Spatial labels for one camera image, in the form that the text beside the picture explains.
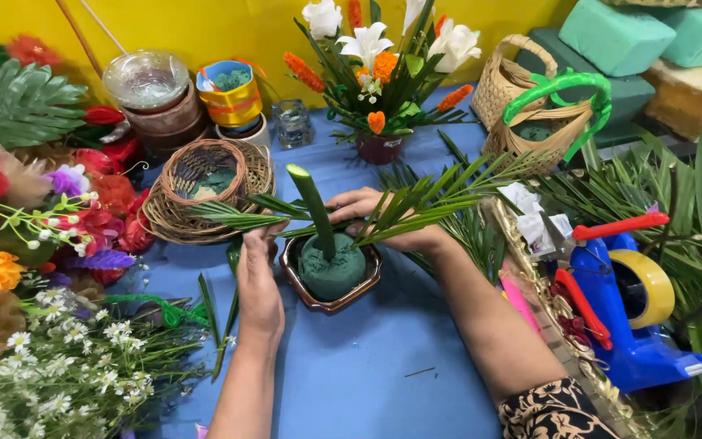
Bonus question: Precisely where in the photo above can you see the person's right hand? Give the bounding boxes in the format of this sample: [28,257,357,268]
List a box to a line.
[325,187,451,254]

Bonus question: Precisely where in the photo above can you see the person's left hand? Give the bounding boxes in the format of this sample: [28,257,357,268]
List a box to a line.
[235,210,291,343]

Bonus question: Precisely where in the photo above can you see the short green palm leaf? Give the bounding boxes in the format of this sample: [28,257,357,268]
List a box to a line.
[185,193,312,240]

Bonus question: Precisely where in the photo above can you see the long green palm leaf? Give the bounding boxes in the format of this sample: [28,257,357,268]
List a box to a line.
[277,148,550,249]

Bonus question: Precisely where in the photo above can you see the thick green cut stem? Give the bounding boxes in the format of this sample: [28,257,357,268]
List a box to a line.
[285,163,338,262]

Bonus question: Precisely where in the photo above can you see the brown ceramic pot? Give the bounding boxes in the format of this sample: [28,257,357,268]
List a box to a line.
[278,234,384,315]

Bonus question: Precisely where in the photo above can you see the round green floral foam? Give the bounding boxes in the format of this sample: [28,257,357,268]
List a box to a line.
[297,232,368,302]

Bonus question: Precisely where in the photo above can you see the round brown wicker basket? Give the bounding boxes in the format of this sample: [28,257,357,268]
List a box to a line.
[142,138,277,246]

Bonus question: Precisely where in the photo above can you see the white cup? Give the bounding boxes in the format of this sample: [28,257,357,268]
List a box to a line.
[215,112,272,152]

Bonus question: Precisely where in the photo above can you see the clear glass cube holder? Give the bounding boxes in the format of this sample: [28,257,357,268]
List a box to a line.
[271,99,316,151]

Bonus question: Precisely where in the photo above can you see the loose green leaf strips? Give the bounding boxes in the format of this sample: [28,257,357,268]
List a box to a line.
[196,239,245,384]

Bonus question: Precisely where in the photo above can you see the flower arrangement in maroon pot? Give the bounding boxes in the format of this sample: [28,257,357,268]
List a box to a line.
[283,0,484,167]

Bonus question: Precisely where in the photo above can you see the cup wrapped in yellow ribbon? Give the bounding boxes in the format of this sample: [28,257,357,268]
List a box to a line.
[196,59,264,129]

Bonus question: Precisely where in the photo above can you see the stack of brown pots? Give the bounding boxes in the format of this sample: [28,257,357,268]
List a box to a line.
[121,81,213,161]

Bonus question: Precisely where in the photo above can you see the white crumpled tissue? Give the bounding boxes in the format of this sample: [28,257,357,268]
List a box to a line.
[496,181,575,255]

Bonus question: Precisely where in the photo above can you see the pink plastic item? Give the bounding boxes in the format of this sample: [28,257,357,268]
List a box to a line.
[500,273,542,335]

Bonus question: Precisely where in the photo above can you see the clear glass bowl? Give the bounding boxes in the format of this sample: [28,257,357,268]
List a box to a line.
[102,49,191,112]

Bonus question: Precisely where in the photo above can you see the bunch of white daisies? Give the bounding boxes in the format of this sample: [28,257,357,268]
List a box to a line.
[0,285,237,439]

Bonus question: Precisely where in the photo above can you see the gold woven tray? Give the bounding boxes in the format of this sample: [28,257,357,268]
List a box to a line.
[484,197,653,439]

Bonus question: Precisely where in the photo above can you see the wooden sticks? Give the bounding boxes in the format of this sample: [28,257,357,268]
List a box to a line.
[54,0,128,78]

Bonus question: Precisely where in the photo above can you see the large artificial fern leaf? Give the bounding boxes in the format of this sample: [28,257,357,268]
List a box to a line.
[0,58,91,151]

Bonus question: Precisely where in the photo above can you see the dark green foam block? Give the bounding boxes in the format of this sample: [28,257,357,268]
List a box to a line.
[514,27,657,149]

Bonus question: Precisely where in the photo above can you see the yellow tape roll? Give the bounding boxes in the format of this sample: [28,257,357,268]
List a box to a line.
[607,248,676,330]

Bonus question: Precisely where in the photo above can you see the blue tape dispenser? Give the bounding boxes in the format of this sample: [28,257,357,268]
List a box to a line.
[555,232,702,395]

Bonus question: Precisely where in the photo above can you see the heap of green palm leaves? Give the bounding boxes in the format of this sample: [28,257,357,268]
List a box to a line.
[378,121,702,439]

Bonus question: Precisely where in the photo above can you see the yellow sponge block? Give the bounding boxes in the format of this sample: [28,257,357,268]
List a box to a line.
[640,57,702,142]

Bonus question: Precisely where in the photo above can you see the green ribbon-wrapped handle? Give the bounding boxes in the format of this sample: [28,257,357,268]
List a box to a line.
[100,294,210,330]

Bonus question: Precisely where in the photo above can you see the woven basket with plain handle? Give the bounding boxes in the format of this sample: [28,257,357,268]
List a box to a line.
[470,33,559,133]

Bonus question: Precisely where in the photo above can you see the woven basket with green handle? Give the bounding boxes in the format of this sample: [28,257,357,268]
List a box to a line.
[481,68,614,179]

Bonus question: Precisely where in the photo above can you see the red-handled scissors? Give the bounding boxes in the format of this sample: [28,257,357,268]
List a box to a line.
[537,211,672,352]

